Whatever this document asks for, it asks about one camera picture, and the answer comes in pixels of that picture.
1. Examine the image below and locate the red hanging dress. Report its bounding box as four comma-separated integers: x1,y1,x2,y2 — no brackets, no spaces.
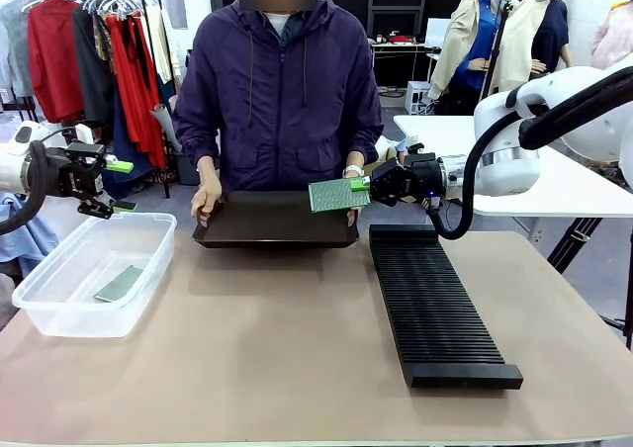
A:
105,14,168,170

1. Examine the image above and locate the black slotted PCB rack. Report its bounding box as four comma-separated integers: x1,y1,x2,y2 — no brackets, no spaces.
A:
368,223,525,391

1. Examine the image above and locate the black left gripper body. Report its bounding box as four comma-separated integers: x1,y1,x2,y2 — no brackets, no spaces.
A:
47,142,108,200

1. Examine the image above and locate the white table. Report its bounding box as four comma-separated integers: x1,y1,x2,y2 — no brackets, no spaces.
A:
393,114,633,220

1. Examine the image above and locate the cream hanging garment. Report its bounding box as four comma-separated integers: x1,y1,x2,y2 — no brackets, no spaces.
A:
144,5,175,86

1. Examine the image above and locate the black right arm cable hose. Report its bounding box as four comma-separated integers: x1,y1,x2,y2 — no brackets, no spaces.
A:
425,65,633,241

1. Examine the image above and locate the white panel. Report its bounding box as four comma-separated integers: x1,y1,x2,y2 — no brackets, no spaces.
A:
424,17,452,47

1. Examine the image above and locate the white crate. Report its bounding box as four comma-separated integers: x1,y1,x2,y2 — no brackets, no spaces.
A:
405,80,433,118

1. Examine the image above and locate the black tripod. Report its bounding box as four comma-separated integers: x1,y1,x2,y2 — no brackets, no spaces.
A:
545,217,633,350

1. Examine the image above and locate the light blue cloth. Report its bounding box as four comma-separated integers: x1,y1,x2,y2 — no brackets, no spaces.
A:
0,192,61,266

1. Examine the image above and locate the dark storage bin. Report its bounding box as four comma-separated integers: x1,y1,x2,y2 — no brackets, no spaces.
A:
172,149,200,187

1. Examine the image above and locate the black stand pole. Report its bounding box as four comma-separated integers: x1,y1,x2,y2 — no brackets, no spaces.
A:
482,0,513,98

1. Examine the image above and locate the mannequin beige jacket blue shirt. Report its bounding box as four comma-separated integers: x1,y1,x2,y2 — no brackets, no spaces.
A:
427,0,516,103

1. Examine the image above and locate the clear plastic box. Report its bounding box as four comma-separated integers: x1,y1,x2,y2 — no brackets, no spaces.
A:
11,212,178,339

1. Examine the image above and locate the black tray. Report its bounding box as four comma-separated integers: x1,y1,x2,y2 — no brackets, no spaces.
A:
191,190,361,249

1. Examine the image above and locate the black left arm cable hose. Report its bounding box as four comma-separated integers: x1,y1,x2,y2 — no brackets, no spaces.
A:
0,139,50,236

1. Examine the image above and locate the dark blue hanging garment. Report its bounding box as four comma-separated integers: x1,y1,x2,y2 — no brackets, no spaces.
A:
101,90,157,199

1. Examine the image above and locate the background work table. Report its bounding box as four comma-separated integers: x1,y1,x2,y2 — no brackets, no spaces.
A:
370,41,430,92

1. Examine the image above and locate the person's right hand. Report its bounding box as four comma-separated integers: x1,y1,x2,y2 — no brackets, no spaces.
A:
190,169,225,228

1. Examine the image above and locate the mannequin cream jacket navy shirt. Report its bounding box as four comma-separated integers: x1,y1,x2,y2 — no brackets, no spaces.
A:
494,0,579,95

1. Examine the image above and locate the person's left forearm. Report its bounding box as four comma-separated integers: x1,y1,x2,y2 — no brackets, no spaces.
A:
340,105,386,170

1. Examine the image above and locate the white paper roll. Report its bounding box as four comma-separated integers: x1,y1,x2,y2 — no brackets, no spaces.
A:
149,103,183,153

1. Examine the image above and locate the grey hanging shirt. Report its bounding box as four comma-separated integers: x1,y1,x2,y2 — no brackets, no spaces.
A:
0,0,37,101

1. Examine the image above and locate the red hanging jacket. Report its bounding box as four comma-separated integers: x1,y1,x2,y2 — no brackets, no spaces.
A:
27,0,86,125

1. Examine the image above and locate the green PCB board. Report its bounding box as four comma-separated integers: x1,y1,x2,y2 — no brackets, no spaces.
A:
93,264,145,304
308,178,371,215

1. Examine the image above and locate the person's right forearm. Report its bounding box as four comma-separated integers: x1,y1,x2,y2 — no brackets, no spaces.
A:
171,105,223,175

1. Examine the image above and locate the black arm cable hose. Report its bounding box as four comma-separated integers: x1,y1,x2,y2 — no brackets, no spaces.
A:
0,139,50,236
425,65,633,241

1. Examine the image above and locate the person's left hand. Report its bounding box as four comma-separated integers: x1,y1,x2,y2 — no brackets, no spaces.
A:
344,173,369,227

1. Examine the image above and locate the black hanging garment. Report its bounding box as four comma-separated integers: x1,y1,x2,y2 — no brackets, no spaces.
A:
72,5,118,128

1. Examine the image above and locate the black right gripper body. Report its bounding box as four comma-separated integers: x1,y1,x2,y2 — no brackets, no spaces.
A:
397,152,447,205

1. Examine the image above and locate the mannequin pink fluffy top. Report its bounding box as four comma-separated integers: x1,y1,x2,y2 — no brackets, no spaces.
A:
589,0,633,71

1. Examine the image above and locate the person in purple jacket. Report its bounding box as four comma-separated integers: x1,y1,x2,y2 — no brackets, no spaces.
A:
170,0,386,195

